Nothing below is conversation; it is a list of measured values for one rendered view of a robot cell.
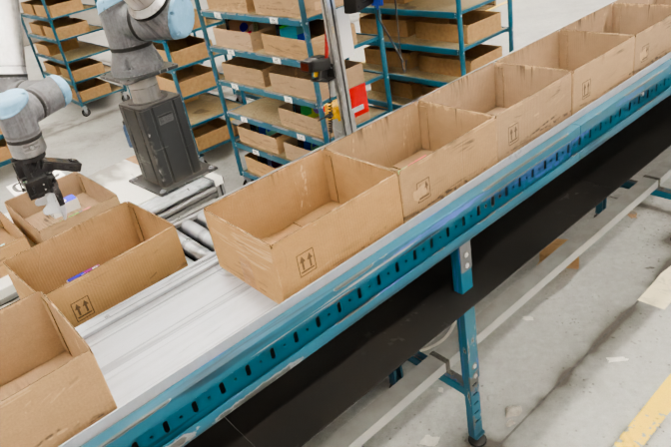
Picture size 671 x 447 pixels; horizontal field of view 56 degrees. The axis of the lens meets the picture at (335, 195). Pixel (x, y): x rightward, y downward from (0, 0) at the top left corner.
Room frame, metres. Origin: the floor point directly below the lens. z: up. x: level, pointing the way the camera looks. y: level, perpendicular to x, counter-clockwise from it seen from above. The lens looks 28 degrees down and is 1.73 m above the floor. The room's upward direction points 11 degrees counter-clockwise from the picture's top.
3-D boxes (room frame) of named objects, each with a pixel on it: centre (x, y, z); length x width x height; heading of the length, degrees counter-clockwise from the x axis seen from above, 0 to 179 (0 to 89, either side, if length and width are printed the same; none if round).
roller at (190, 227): (1.71, 0.38, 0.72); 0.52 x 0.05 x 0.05; 36
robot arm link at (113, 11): (2.31, 0.62, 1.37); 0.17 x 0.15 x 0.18; 63
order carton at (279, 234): (1.37, 0.08, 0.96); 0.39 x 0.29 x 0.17; 126
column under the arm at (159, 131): (2.31, 0.62, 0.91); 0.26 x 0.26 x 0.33; 40
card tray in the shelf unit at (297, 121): (3.15, -0.02, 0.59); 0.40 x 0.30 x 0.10; 34
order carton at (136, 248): (1.54, 0.70, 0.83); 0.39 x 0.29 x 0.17; 130
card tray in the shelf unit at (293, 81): (3.15, -0.01, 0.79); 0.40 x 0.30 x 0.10; 38
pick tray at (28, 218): (2.06, 0.97, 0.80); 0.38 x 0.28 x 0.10; 38
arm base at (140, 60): (2.31, 0.63, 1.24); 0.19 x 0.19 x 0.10
